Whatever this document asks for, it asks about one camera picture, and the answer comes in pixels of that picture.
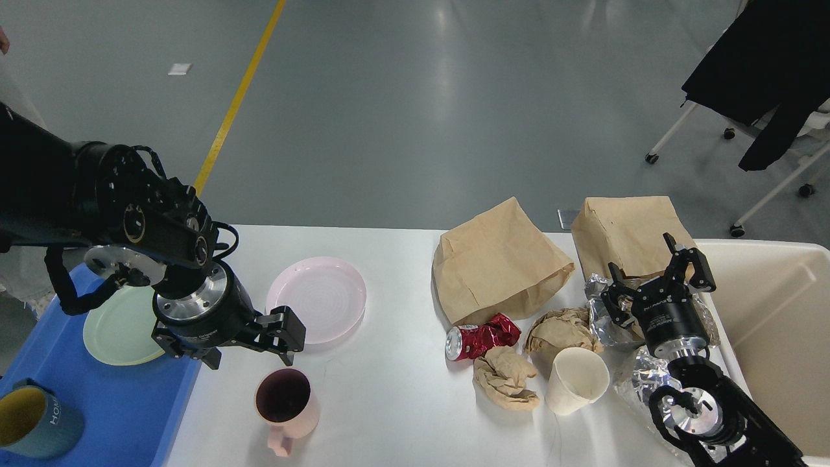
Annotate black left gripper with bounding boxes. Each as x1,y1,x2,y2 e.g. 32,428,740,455
152,261,307,370

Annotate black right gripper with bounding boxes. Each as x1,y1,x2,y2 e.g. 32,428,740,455
600,233,717,359

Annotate pink mug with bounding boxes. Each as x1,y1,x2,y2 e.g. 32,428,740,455
254,368,320,457

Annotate pink plate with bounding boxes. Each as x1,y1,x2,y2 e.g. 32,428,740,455
265,256,367,351

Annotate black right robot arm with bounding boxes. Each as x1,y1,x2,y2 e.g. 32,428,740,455
600,233,804,466

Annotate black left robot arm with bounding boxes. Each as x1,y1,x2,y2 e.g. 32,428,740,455
1,104,307,370

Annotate upper crumpled foil wrapper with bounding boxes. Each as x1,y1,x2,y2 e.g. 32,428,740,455
584,273,721,349

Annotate crumpled foil wrapper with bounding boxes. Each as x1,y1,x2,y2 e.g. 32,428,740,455
584,273,721,349
612,345,694,464

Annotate lower crumpled foil wrapper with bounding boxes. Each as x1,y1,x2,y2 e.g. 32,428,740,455
612,345,694,464

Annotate beige plastic bin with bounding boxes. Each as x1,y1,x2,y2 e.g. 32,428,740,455
698,239,829,466

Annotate crumpled brown paper ball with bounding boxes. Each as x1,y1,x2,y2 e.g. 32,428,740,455
523,307,604,364

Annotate white paper cup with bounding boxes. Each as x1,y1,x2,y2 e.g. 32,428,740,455
545,348,610,416

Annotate light green plate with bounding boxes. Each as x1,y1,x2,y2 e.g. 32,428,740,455
82,286,164,366

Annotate blue plastic tray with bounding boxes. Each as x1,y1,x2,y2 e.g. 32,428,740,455
1,298,201,466

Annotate large brown paper bag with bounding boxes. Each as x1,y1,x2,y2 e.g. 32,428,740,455
433,197,575,325

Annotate crumpled tan napkin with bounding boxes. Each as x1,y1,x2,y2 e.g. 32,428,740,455
473,346,541,411

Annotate crushed red soda can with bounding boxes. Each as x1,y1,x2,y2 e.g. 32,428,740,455
444,313,521,361

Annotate teal and yellow mug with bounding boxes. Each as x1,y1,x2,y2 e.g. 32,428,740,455
1,378,85,459

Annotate person in grey trousers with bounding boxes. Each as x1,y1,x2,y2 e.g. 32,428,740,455
1,30,54,320

